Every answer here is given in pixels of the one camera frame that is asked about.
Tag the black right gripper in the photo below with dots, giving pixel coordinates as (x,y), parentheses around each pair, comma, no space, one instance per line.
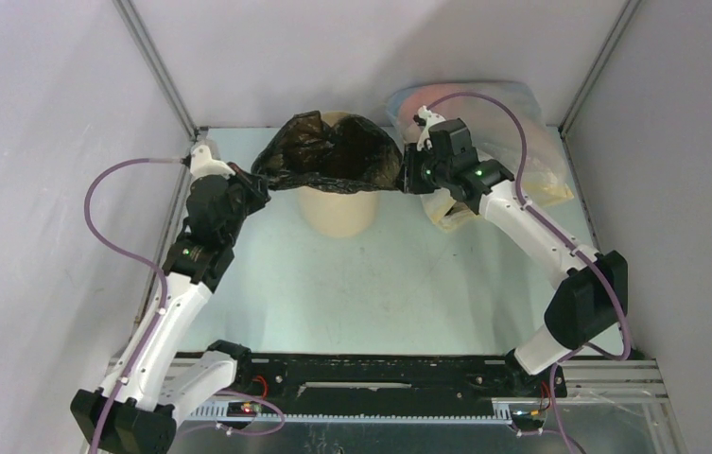
(409,178)

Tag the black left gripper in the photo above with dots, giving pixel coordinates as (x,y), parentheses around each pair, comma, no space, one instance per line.
(257,187)

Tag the black plastic trash bag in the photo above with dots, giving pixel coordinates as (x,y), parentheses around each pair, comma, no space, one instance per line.
(285,160)

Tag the beige round trash bin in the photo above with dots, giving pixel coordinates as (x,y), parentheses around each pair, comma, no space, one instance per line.
(334,214)

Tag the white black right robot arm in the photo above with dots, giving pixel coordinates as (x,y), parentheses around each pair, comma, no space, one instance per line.
(590,287)

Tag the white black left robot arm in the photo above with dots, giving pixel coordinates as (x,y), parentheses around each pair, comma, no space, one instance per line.
(136,409)

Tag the translucent bag of supplies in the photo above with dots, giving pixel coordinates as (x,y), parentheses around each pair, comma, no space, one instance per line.
(493,133)

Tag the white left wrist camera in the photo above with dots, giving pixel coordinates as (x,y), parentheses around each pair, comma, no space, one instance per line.
(203,160)

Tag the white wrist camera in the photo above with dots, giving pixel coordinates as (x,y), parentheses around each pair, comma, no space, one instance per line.
(426,119)
(203,160)

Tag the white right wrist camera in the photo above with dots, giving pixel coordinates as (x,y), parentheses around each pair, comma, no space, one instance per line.
(426,119)

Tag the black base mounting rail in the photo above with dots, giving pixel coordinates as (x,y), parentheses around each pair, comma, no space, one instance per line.
(381,386)

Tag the aluminium frame post left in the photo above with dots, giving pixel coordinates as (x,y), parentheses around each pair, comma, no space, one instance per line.
(151,55)

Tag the aluminium frame post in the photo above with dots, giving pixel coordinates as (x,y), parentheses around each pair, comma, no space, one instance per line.
(606,51)
(151,55)

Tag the aluminium frame post right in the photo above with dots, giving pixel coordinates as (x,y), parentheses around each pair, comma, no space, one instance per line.
(606,51)

